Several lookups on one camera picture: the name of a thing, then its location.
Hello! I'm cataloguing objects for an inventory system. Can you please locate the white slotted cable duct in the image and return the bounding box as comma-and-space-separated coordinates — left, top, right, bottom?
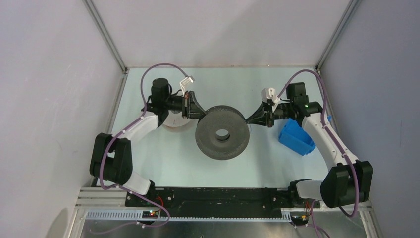
85, 209, 291, 222

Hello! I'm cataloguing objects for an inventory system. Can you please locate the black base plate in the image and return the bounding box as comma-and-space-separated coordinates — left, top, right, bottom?
125, 187, 312, 218

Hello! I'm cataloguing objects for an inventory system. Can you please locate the white cable spool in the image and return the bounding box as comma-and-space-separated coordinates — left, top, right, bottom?
162, 111, 196, 133

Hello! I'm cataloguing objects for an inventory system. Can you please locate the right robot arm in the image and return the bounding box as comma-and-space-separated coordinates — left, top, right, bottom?
246, 82, 373, 208

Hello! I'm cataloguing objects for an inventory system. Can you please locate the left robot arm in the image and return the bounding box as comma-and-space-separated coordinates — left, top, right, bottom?
89, 76, 205, 207

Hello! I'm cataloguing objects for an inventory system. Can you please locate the black cable spool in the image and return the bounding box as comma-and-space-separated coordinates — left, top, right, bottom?
195, 105, 250, 160

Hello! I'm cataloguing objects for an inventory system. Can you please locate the blue plastic bin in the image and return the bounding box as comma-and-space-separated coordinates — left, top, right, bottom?
279, 113, 337, 158

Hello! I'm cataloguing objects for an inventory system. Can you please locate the controller board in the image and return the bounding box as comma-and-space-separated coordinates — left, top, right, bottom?
142, 210, 160, 219
290, 215, 310, 228

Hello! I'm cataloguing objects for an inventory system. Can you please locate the left controller board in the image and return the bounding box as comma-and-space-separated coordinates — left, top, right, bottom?
142, 210, 160, 219

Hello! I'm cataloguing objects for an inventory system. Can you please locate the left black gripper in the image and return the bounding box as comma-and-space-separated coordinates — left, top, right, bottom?
163, 91, 209, 120

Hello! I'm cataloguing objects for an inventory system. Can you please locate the right controller board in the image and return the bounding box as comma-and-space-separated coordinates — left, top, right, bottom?
290, 215, 310, 228

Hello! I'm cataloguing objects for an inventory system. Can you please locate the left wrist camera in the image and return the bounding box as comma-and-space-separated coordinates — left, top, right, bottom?
179, 76, 195, 95

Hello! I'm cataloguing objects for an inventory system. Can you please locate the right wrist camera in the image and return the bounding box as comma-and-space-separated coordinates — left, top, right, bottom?
261, 87, 280, 106

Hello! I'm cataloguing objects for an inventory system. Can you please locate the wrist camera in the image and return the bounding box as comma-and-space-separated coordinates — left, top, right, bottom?
261, 87, 280, 106
179, 76, 195, 95

